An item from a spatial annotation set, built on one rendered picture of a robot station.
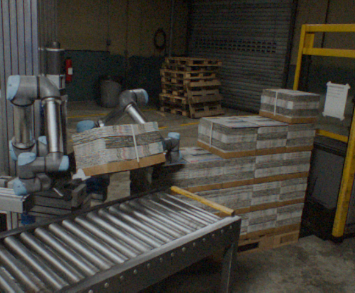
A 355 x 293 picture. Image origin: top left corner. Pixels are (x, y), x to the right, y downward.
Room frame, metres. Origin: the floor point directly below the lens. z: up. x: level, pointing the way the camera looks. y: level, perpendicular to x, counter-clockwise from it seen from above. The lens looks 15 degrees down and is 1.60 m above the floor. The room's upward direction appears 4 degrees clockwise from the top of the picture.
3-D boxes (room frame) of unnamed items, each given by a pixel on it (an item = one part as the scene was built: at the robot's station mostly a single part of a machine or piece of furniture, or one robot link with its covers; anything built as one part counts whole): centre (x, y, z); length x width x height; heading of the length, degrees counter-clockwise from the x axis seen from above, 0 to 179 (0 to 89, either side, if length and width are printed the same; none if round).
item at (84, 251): (1.43, 0.37, 0.77); 0.47 x 0.05 x 0.05; 46
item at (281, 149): (3.06, -0.64, 0.86); 0.38 x 0.29 x 0.04; 30
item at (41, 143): (2.12, 0.72, 0.98); 0.13 x 0.12 x 0.14; 113
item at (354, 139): (3.13, -1.44, 0.97); 0.09 x 0.09 x 1.75; 29
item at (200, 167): (2.85, -0.26, 0.42); 1.17 x 0.39 x 0.83; 119
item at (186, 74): (9.66, -0.23, 0.65); 1.33 x 0.94 x 1.30; 140
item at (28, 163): (1.69, 0.66, 1.02); 0.11 x 0.08 x 0.11; 113
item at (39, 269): (1.29, 0.50, 0.77); 0.47 x 0.05 x 0.05; 46
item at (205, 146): (2.92, -0.38, 0.86); 0.38 x 0.29 x 0.04; 30
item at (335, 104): (3.43, -1.30, 1.27); 0.57 x 0.01 x 0.65; 29
